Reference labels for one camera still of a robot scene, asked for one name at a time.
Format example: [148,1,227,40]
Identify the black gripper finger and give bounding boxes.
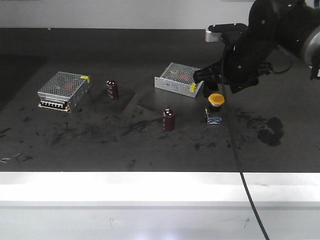
[202,81,219,98]
[193,62,221,84]

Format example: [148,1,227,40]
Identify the metal mesh power supply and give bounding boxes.
[37,71,92,113]
[154,62,203,98]

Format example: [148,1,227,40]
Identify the left dark cylindrical capacitor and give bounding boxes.
[105,80,119,100]

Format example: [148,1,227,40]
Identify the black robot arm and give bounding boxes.
[193,0,320,98]

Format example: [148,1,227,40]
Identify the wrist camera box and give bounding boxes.
[205,23,247,43]

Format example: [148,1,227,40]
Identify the left metal mesh power supply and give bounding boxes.
[37,71,92,113]

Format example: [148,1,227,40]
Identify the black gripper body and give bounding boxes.
[220,37,273,94]

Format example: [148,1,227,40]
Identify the yellow mushroom push button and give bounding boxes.
[205,93,225,125]

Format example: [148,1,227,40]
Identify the dark cylindrical capacitor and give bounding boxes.
[162,108,175,132]
[105,80,119,100]

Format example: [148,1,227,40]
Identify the right metal mesh power supply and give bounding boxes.
[154,62,203,98]

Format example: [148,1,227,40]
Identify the right dark cylindrical capacitor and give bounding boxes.
[162,108,175,132]

